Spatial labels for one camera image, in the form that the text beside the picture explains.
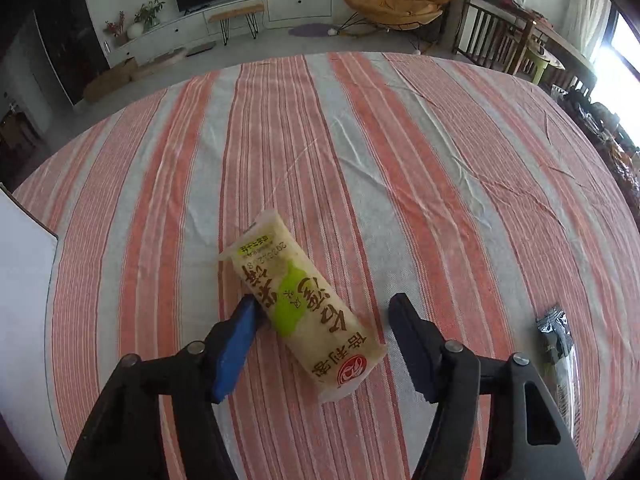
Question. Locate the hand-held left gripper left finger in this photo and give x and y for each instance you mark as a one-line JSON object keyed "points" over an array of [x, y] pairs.
{"points": [[235, 345]]}

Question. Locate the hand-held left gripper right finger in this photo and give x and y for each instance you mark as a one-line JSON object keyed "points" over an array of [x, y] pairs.
{"points": [[415, 355]]}

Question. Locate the cream green rice cracker packet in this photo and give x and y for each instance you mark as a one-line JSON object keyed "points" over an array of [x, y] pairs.
{"points": [[300, 300]]}

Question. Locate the black clear snack packet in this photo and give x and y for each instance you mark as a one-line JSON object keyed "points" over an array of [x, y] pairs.
{"points": [[555, 330]]}

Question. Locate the orange striped tablecloth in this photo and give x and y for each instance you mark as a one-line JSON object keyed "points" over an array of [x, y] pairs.
{"points": [[400, 185]]}

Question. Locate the round beige cushion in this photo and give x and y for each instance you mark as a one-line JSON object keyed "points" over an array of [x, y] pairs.
{"points": [[160, 62]]}

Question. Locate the cardboard box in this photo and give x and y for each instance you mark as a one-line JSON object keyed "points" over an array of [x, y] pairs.
{"points": [[110, 80]]}

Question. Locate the pile of assorted goods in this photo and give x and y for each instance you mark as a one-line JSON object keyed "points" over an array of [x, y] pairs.
{"points": [[605, 130]]}

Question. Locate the dark flat device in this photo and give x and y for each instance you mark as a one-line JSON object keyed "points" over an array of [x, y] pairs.
{"points": [[200, 48]]}

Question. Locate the green plastic stool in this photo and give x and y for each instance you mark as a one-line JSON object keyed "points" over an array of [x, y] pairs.
{"points": [[545, 65]]}

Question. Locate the purple floor mat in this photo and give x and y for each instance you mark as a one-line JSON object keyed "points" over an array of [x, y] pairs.
{"points": [[309, 31]]}

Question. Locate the white round vase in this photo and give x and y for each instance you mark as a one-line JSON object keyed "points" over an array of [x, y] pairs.
{"points": [[135, 31]]}

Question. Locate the dark wooden chair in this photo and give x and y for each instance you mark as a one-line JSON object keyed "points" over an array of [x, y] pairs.
{"points": [[490, 30]]}

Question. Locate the wooden bench with hairpin legs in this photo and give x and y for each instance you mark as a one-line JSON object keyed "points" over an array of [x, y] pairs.
{"points": [[235, 11]]}

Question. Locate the red flowers in pot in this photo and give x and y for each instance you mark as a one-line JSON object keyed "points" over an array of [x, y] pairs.
{"points": [[116, 27]]}

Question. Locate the green plant in teal pot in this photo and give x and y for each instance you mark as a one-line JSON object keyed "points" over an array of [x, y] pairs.
{"points": [[150, 12]]}

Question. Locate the dark wooden table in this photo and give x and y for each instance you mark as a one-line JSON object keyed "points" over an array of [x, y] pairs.
{"points": [[565, 45]]}

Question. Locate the white television cabinet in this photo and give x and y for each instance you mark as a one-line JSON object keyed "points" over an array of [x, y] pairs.
{"points": [[295, 5]]}

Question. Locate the orange lounge chair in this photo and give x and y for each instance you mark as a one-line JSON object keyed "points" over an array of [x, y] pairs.
{"points": [[395, 2]]}

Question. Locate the dark display shelf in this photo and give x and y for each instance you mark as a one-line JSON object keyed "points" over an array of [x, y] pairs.
{"points": [[65, 30]]}

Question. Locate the white curtain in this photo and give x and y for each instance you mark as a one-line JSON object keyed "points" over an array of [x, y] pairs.
{"points": [[585, 0]]}

